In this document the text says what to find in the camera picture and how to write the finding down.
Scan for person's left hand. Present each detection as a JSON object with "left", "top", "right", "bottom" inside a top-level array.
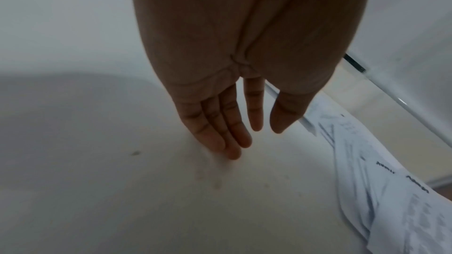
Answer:
[{"left": 129, "top": 0, "right": 375, "bottom": 160}]

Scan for white printed paper sheets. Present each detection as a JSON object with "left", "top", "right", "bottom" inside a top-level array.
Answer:
[{"left": 265, "top": 82, "right": 452, "bottom": 254}]

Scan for black glass joint strip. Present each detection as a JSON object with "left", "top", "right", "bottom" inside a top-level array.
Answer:
[{"left": 342, "top": 53, "right": 367, "bottom": 74}]

